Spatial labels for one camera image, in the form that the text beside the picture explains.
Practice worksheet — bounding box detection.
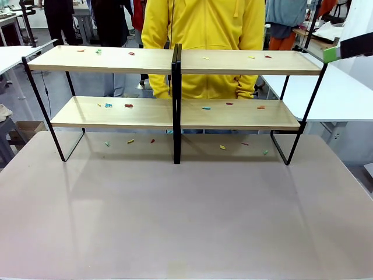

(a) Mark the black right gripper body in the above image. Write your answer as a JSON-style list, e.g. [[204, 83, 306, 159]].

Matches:
[[340, 33, 373, 60]]

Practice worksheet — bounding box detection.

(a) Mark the wooden workbench with papers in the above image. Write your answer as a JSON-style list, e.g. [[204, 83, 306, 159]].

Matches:
[[292, 17, 345, 55]]

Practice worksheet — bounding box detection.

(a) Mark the thin black pole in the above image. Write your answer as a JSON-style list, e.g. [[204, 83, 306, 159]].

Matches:
[[302, 0, 322, 54]]

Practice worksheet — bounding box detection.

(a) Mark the large white side table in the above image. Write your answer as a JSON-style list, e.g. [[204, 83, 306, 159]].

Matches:
[[261, 51, 373, 123]]

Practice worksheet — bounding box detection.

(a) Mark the orange garment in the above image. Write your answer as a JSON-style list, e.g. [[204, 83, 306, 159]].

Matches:
[[318, 0, 333, 17]]

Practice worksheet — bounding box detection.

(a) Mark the person in blue top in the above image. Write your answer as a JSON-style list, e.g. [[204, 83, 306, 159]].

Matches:
[[264, 0, 308, 52]]

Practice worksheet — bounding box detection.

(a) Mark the person in yellow hoodie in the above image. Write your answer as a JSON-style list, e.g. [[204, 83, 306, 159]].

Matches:
[[141, 0, 266, 135]]

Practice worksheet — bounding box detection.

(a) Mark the person in red jacket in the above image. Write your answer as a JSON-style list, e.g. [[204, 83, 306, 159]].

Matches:
[[130, 0, 153, 88]]

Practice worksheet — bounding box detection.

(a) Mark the person with grey trousers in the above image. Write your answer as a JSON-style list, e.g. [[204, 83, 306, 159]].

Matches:
[[91, 0, 131, 97]]

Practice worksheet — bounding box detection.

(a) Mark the grey background desk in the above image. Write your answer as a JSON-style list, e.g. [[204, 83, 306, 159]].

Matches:
[[72, 2, 97, 42]]

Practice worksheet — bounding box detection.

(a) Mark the person in black clothes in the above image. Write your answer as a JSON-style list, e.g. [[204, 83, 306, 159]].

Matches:
[[40, 0, 78, 46]]

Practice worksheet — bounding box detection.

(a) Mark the black stand pole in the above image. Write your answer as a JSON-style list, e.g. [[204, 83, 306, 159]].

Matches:
[[19, 0, 38, 48]]

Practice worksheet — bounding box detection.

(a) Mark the cardboard box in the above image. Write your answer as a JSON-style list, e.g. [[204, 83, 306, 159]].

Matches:
[[10, 120, 48, 145]]

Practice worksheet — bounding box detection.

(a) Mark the white background desk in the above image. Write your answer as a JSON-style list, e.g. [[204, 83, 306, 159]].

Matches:
[[0, 10, 24, 47]]

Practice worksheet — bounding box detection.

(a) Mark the beige cloth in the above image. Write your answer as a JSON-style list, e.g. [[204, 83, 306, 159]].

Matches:
[[0, 103, 13, 123]]

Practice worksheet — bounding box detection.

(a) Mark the grey stool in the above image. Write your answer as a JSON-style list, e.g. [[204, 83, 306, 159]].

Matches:
[[0, 116, 19, 169]]

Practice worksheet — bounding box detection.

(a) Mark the wooden shelf unit black frame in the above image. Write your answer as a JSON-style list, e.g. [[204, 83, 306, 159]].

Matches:
[[22, 43, 183, 165], [171, 43, 329, 166]]

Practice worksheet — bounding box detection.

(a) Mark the black hanging cable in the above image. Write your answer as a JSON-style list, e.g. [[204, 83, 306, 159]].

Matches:
[[40, 69, 52, 118]]

